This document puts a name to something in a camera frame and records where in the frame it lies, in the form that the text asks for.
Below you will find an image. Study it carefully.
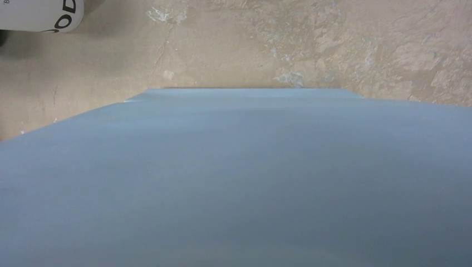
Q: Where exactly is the single white paper cup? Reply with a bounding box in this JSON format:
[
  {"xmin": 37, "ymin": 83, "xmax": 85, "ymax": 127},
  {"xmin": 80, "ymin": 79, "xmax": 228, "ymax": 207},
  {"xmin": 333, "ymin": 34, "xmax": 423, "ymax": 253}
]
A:
[{"xmin": 1, "ymin": 0, "xmax": 85, "ymax": 33}]

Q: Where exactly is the light blue paper bag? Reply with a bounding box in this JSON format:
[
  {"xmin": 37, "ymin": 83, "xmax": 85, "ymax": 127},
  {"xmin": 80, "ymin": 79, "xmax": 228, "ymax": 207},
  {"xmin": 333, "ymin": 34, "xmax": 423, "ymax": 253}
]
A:
[{"xmin": 1, "ymin": 88, "xmax": 471, "ymax": 266}]

